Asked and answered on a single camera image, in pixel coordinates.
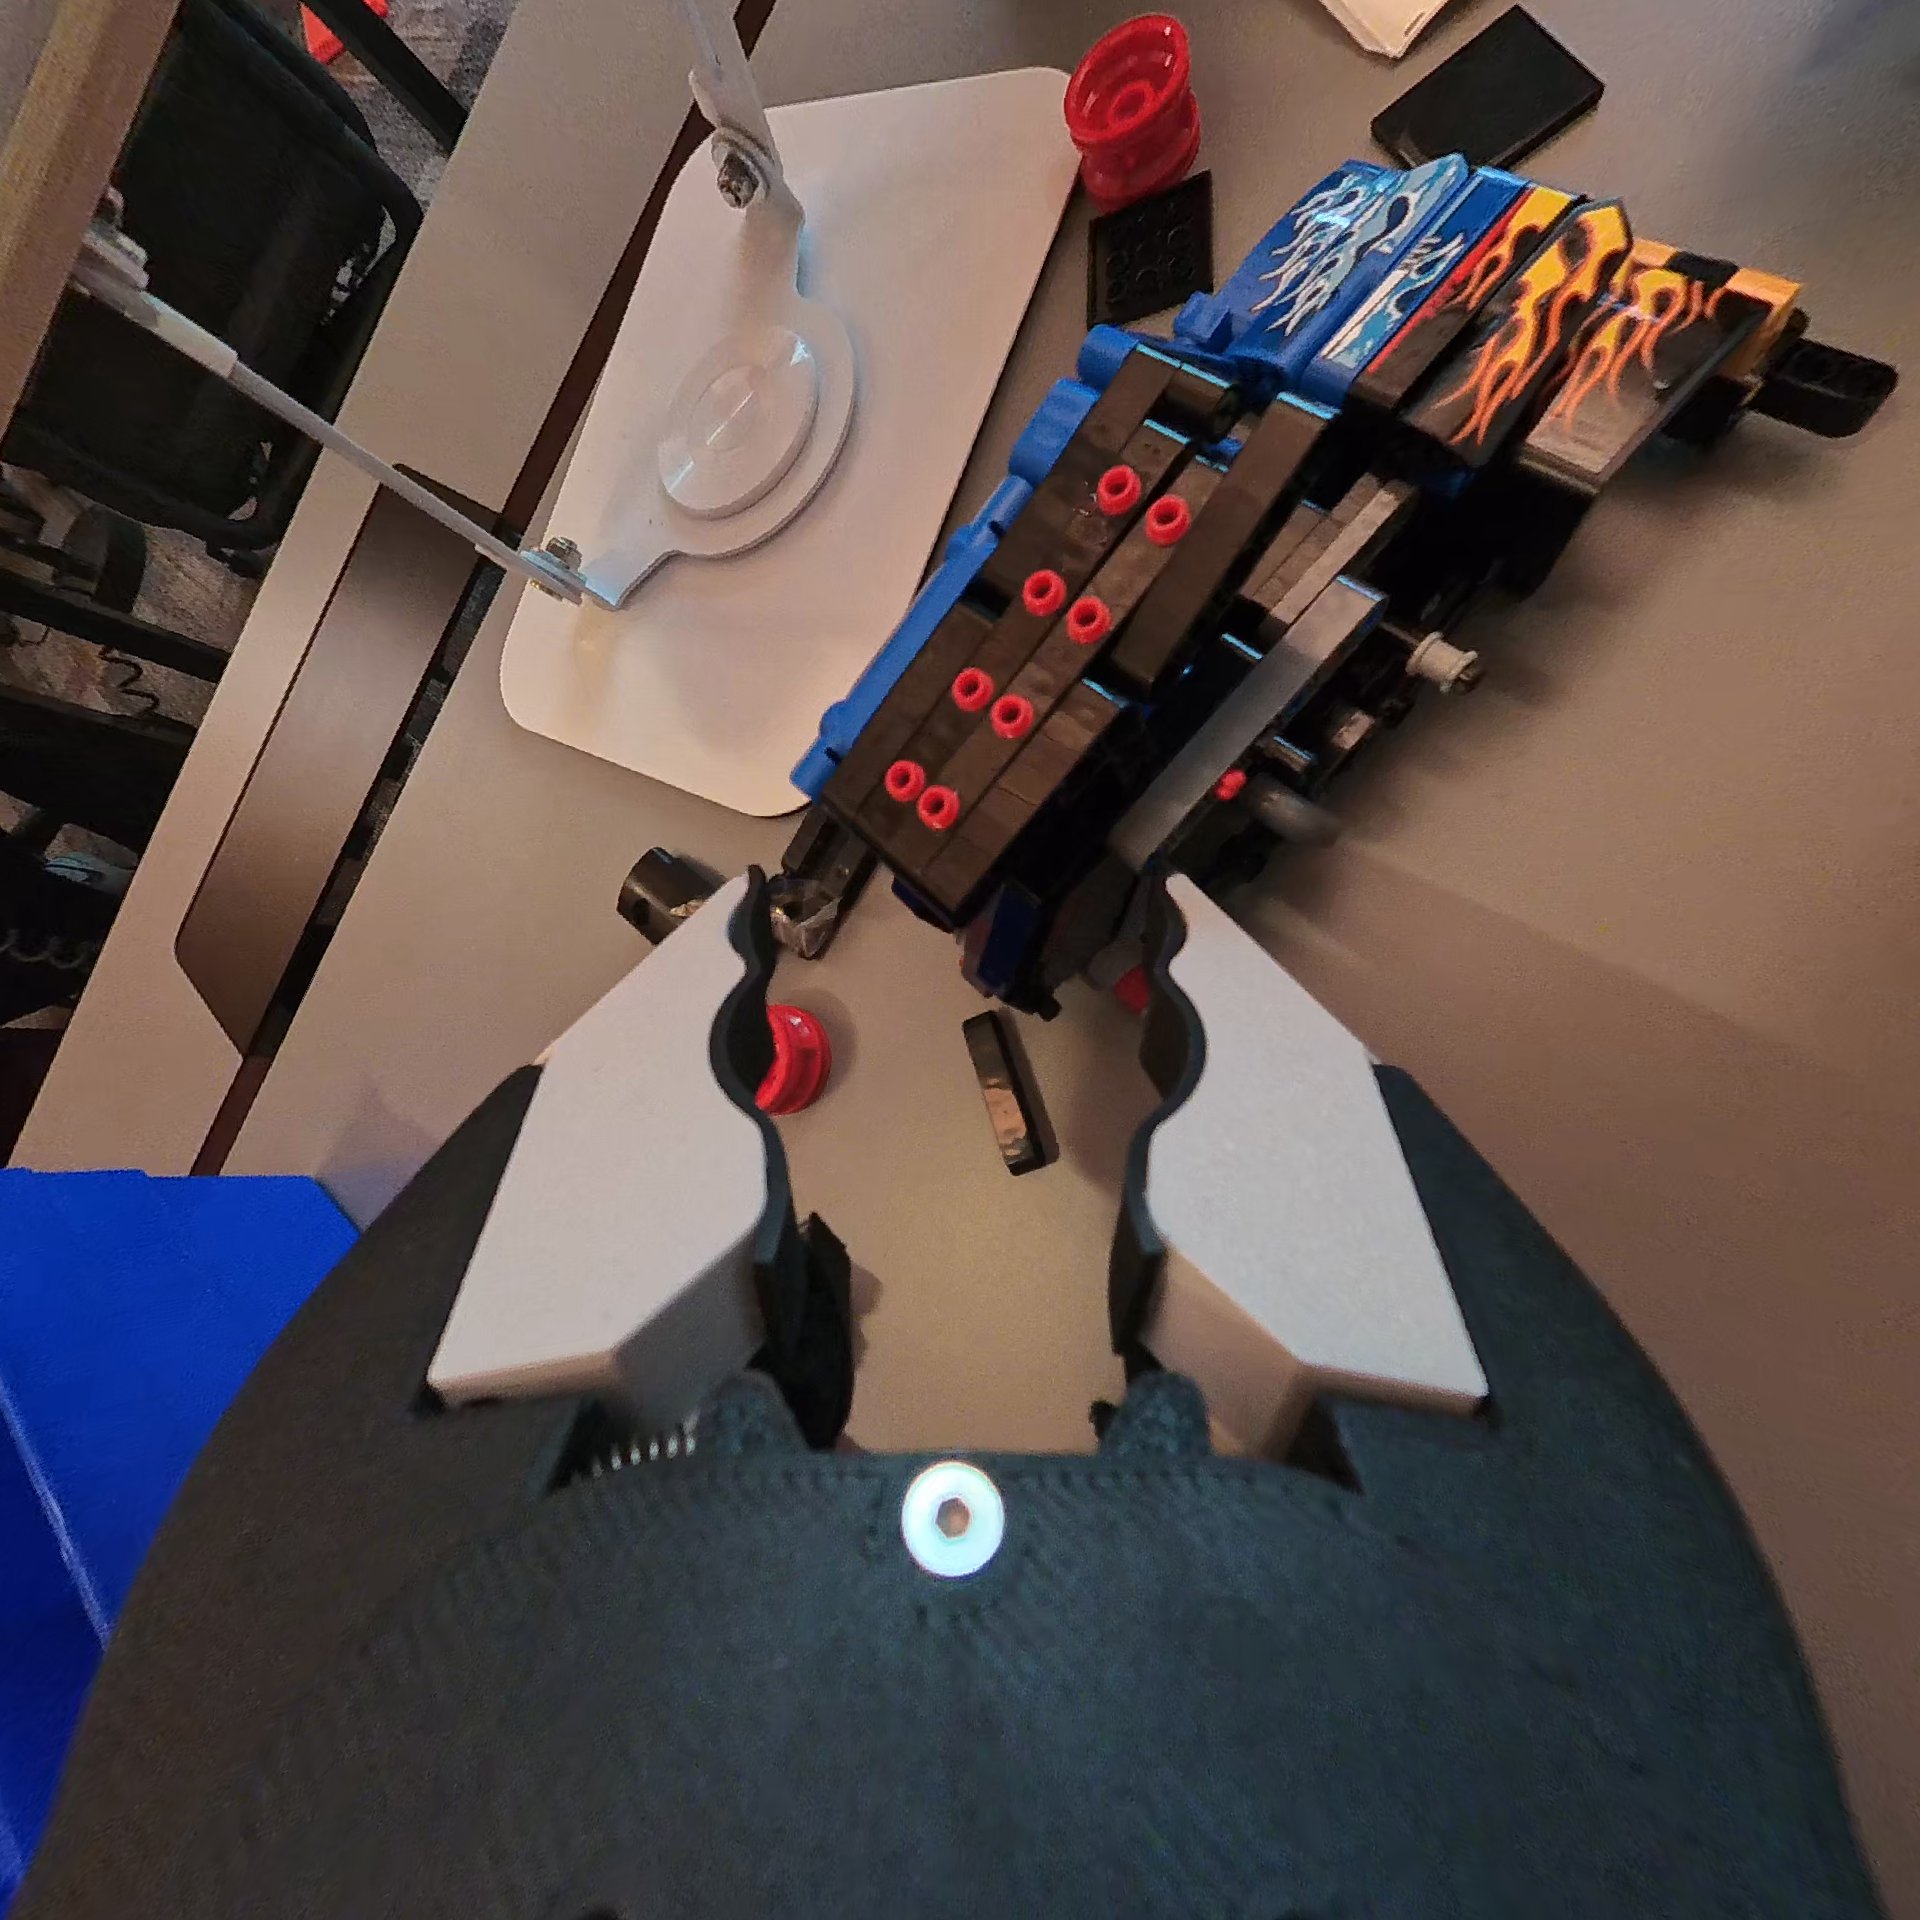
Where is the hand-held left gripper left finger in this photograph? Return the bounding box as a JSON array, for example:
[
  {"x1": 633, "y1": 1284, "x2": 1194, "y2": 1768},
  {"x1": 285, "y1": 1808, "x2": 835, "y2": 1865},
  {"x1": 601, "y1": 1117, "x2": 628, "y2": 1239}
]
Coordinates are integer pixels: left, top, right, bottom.
[{"x1": 423, "y1": 872, "x2": 804, "y2": 1410}]

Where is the blue plastic bin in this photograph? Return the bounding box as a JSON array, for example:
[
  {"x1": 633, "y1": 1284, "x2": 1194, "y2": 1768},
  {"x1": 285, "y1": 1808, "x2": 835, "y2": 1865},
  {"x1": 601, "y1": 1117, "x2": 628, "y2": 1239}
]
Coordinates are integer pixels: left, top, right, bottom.
[{"x1": 0, "y1": 1167, "x2": 361, "y2": 1879}]

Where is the black cylindrical piece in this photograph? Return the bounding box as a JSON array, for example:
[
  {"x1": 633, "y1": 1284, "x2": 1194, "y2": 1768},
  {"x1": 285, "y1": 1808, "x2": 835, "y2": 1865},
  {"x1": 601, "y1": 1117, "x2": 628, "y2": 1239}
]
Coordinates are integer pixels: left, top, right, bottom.
[{"x1": 615, "y1": 845, "x2": 725, "y2": 950}]

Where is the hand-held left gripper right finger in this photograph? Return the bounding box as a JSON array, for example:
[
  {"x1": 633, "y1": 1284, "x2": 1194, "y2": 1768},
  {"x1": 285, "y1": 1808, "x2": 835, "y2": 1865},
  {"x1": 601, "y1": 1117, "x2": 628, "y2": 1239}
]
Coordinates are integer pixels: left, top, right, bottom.
[{"x1": 1106, "y1": 872, "x2": 1494, "y2": 1460}]

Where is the glossy black short brick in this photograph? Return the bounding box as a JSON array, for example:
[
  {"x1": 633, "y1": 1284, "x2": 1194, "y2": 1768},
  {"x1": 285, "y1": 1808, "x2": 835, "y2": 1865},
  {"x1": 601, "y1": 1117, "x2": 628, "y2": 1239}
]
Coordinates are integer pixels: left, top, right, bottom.
[{"x1": 962, "y1": 1009, "x2": 1063, "y2": 1176}]

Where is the red wheel hub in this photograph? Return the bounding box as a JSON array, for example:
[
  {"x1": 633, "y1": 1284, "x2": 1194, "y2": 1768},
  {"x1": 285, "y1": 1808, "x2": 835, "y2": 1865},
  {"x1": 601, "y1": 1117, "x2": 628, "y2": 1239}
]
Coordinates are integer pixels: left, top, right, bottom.
[{"x1": 1063, "y1": 15, "x2": 1201, "y2": 205}]

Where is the black studded plate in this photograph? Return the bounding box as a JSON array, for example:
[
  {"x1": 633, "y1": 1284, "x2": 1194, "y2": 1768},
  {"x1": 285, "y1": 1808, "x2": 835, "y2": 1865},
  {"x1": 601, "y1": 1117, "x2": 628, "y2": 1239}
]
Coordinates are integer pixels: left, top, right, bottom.
[{"x1": 1088, "y1": 169, "x2": 1215, "y2": 329}]

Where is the adjacent pale desk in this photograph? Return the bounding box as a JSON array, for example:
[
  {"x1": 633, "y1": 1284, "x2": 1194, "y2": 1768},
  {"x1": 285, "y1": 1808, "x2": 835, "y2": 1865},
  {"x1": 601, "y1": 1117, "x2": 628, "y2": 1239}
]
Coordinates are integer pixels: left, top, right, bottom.
[{"x1": 7, "y1": 0, "x2": 782, "y2": 1179}]

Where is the white wooden book stand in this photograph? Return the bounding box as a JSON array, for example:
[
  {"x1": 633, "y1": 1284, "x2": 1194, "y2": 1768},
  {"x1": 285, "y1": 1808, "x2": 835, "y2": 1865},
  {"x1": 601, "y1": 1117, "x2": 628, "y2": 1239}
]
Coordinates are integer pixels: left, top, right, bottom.
[{"x1": 0, "y1": 0, "x2": 1084, "y2": 819}]

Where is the small red hub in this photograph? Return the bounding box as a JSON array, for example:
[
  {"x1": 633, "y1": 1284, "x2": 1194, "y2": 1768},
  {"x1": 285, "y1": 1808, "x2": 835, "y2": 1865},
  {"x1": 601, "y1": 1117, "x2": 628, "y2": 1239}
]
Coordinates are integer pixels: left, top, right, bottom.
[{"x1": 750, "y1": 1001, "x2": 835, "y2": 1117}]

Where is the black square tile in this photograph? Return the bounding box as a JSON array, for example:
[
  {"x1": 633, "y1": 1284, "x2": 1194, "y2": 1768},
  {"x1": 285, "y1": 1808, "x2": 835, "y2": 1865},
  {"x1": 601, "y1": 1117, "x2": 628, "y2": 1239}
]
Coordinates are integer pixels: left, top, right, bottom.
[{"x1": 1368, "y1": 4, "x2": 1602, "y2": 169}]

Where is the monster truck toy set box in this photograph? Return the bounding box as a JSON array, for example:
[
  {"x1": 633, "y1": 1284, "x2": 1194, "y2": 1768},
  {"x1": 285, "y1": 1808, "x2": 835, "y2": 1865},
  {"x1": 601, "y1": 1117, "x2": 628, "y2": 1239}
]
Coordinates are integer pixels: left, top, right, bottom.
[{"x1": 1315, "y1": 0, "x2": 1458, "y2": 58}]

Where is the brick-built toy truck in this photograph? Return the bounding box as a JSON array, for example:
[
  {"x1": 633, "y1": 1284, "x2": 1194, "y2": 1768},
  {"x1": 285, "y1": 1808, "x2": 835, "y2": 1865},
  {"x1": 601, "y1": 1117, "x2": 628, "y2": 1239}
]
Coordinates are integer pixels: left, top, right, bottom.
[{"x1": 778, "y1": 151, "x2": 1898, "y2": 1021}]

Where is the black office chair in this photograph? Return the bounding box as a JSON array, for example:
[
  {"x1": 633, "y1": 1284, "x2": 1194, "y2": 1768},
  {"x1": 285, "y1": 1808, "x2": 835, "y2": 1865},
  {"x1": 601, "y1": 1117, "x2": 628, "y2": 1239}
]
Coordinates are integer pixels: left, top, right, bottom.
[{"x1": 0, "y1": 0, "x2": 423, "y2": 527}]

